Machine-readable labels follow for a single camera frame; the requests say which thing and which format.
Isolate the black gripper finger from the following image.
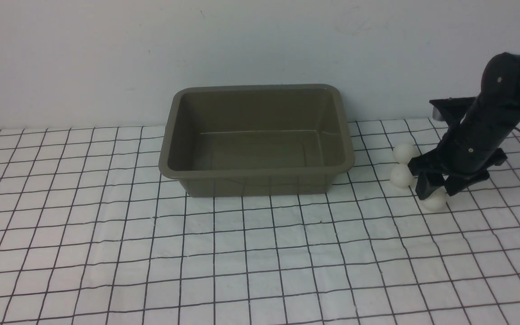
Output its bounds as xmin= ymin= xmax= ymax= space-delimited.
xmin=416 ymin=174 xmax=445 ymax=200

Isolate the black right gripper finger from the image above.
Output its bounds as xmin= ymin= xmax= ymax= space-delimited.
xmin=445 ymin=169 xmax=490 ymax=196

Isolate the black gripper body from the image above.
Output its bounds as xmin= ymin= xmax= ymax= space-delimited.
xmin=408 ymin=97 xmax=520 ymax=176

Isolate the white table-tennis ball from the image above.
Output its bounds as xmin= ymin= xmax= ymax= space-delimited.
xmin=393 ymin=143 xmax=421 ymax=164
xmin=421 ymin=189 xmax=448 ymax=212
xmin=389 ymin=164 xmax=414 ymax=189

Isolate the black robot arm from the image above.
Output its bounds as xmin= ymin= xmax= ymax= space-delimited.
xmin=407 ymin=53 xmax=520 ymax=200

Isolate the olive green plastic bin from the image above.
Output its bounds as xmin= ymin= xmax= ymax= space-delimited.
xmin=159 ymin=84 xmax=355 ymax=198

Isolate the white black-grid tablecloth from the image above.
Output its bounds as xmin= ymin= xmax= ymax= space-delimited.
xmin=0 ymin=119 xmax=520 ymax=325

